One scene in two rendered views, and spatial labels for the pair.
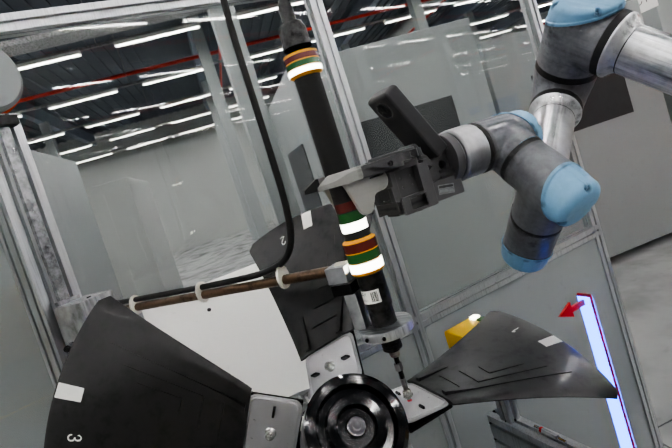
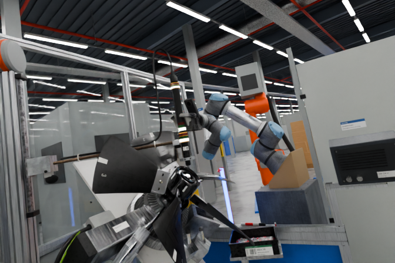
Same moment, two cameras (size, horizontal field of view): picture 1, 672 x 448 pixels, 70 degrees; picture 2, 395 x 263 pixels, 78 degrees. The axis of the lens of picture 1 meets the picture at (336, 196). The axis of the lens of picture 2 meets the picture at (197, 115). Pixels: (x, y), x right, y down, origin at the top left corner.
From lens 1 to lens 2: 0.73 m
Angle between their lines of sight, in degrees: 39
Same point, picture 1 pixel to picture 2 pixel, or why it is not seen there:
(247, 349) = not seen: hidden behind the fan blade
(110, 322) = (116, 142)
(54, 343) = (20, 176)
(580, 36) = (218, 103)
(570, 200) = (227, 133)
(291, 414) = (167, 176)
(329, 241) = (162, 140)
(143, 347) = (127, 150)
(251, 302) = not seen: hidden behind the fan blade
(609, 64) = (224, 112)
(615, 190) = not seen: hidden behind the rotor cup
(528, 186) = (216, 130)
